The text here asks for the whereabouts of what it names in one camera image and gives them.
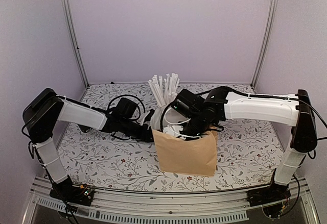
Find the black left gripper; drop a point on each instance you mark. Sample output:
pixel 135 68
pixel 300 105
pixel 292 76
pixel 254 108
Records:
pixel 146 138

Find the brown paper bag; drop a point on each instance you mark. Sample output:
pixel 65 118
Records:
pixel 196 157

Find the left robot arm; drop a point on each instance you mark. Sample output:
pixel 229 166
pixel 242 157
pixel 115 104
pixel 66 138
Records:
pixel 42 115

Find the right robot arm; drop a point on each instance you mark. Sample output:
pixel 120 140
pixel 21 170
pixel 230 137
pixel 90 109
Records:
pixel 225 103

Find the white paper straw cup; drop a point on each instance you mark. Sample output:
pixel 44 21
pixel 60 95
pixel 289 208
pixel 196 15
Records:
pixel 156 117

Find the paper-wrapped straws bundle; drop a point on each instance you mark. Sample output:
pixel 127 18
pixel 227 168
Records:
pixel 164 89

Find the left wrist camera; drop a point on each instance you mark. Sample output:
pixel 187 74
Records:
pixel 146 117

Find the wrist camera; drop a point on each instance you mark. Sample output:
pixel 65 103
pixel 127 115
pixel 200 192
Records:
pixel 146 117
pixel 173 130

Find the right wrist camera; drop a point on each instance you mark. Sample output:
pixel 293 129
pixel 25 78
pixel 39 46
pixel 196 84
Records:
pixel 173 130

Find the aluminium front rail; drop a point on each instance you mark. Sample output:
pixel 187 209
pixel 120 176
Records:
pixel 118 206

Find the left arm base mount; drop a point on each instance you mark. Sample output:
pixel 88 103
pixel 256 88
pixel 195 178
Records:
pixel 66 191

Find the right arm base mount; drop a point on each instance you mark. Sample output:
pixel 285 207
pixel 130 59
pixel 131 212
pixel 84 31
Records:
pixel 278 198

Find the left aluminium corner post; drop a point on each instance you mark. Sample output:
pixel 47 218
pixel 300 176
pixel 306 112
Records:
pixel 74 41

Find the aluminium corner post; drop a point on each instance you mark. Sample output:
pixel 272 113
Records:
pixel 74 41
pixel 265 42

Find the right aluminium corner post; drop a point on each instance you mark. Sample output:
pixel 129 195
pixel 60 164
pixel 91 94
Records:
pixel 265 42

